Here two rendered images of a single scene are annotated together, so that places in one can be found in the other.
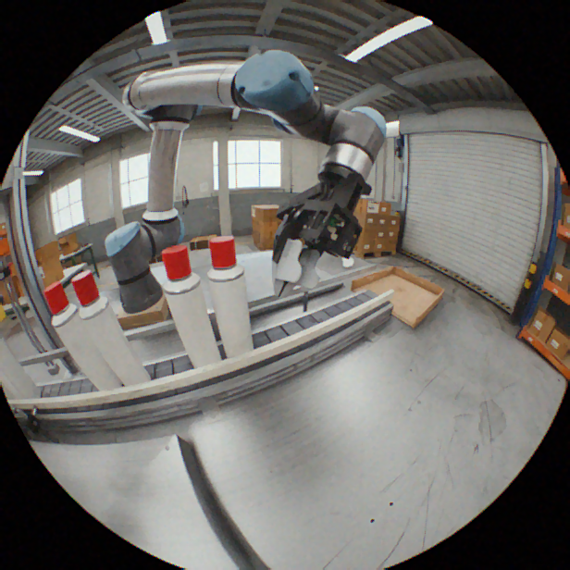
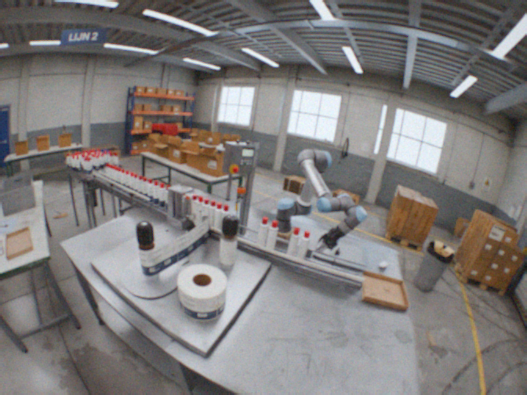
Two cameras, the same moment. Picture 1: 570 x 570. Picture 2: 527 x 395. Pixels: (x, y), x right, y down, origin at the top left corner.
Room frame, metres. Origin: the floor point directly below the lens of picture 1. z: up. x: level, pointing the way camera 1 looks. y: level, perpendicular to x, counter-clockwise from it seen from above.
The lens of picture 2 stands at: (-0.67, -0.55, 1.64)
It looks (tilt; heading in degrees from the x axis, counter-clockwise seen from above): 20 degrees down; 49
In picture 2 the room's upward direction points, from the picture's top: 9 degrees clockwise
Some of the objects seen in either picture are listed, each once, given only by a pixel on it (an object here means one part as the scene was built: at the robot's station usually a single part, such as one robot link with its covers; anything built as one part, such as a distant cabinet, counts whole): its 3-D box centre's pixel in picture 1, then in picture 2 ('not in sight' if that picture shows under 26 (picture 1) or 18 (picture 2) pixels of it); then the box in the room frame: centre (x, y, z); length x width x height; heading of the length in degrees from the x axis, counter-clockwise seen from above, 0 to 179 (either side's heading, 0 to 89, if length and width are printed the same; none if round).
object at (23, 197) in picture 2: not in sight; (18, 192); (-1.92, 1.78, 0.91); 0.60 x 0.40 x 0.22; 112
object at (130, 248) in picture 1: (128, 249); (285, 208); (0.41, 0.45, 1.04); 0.13 x 0.12 x 0.14; 160
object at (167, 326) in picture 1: (156, 328); (284, 240); (0.20, 0.21, 0.96); 1.07 x 0.01 x 0.01; 120
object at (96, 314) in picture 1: (110, 340); (272, 236); (0.13, 0.25, 0.98); 0.05 x 0.05 x 0.20
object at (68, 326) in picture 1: (81, 346); (263, 233); (0.10, 0.31, 0.98); 0.05 x 0.05 x 0.20
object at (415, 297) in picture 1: (402, 290); (384, 289); (0.52, -0.42, 0.85); 0.30 x 0.26 x 0.04; 120
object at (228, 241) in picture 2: not in sight; (228, 242); (-0.19, 0.23, 1.03); 0.09 x 0.09 x 0.30
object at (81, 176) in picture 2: not in sight; (95, 197); (-1.08, 2.53, 0.46); 0.73 x 0.62 x 0.93; 120
